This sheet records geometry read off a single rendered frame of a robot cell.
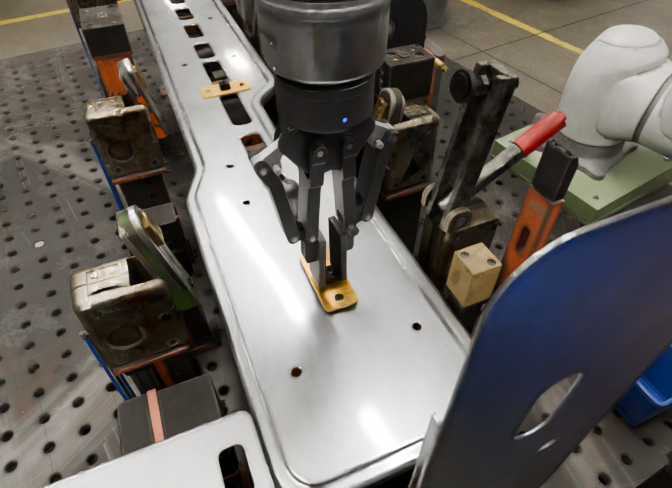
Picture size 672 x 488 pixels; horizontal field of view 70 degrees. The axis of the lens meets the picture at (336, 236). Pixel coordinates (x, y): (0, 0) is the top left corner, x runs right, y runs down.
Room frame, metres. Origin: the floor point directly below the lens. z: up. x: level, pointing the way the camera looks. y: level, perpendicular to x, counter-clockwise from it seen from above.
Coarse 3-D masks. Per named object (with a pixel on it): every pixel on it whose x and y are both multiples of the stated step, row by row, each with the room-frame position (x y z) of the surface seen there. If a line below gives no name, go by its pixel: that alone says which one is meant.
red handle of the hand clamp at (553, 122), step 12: (540, 120) 0.44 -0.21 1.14; (552, 120) 0.43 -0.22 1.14; (564, 120) 0.43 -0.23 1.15; (528, 132) 0.43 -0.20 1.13; (540, 132) 0.42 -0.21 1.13; (552, 132) 0.42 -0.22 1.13; (516, 144) 0.42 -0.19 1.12; (528, 144) 0.42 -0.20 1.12; (540, 144) 0.42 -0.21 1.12; (504, 156) 0.41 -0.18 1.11; (516, 156) 0.41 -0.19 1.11; (492, 168) 0.41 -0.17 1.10; (504, 168) 0.41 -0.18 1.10; (480, 180) 0.40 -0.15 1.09; (492, 180) 0.40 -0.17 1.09; (444, 204) 0.39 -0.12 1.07
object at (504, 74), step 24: (456, 72) 0.40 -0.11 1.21; (480, 72) 0.41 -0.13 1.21; (504, 72) 0.39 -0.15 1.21; (456, 96) 0.38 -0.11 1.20; (480, 96) 0.40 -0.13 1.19; (504, 96) 0.38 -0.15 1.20; (456, 120) 0.41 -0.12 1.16; (480, 120) 0.38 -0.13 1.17; (456, 144) 0.40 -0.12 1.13; (480, 144) 0.38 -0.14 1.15; (456, 168) 0.40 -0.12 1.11; (480, 168) 0.38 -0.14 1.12; (432, 192) 0.40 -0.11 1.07; (456, 192) 0.37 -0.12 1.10
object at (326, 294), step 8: (328, 248) 0.38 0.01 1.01; (328, 256) 0.37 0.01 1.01; (304, 264) 0.35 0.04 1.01; (328, 264) 0.35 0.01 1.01; (336, 272) 0.33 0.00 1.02; (312, 280) 0.33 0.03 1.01; (328, 280) 0.33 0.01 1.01; (336, 280) 0.33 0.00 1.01; (344, 280) 0.33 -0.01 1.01; (320, 288) 0.32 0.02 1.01; (328, 288) 0.32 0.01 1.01; (336, 288) 0.32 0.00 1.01; (344, 288) 0.32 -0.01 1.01; (352, 288) 0.32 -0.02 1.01; (320, 296) 0.31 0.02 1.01; (328, 296) 0.31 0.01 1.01; (344, 296) 0.31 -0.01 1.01; (352, 296) 0.31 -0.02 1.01; (328, 304) 0.30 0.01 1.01; (336, 304) 0.30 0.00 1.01; (344, 304) 0.30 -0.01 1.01
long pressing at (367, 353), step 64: (192, 0) 1.19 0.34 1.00; (192, 64) 0.86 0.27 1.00; (256, 64) 0.86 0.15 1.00; (192, 128) 0.64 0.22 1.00; (256, 128) 0.64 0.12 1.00; (192, 192) 0.49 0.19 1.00; (256, 192) 0.49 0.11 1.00; (256, 256) 0.37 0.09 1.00; (384, 256) 0.37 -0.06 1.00; (256, 320) 0.28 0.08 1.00; (320, 320) 0.28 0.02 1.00; (384, 320) 0.28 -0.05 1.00; (448, 320) 0.28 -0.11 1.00; (256, 384) 0.22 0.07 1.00; (320, 384) 0.21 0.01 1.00; (384, 384) 0.21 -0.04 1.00; (448, 384) 0.21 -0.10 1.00; (320, 448) 0.16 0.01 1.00; (384, 448) 0.16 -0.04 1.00
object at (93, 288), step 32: (96, 288) 0.29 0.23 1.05; (128, 288) 0.29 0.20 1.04; (160, 288) 0.30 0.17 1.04; (96, 320) 0.27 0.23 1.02; (128, 320) 0.28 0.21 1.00; (160, 320) 0.29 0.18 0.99; (96, 352) 0.27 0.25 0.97; (128, 352) 0.27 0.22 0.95; (160, 352) 0.29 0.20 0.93; (128, 384) 0.29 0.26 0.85; (160, 384) 0.29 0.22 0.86
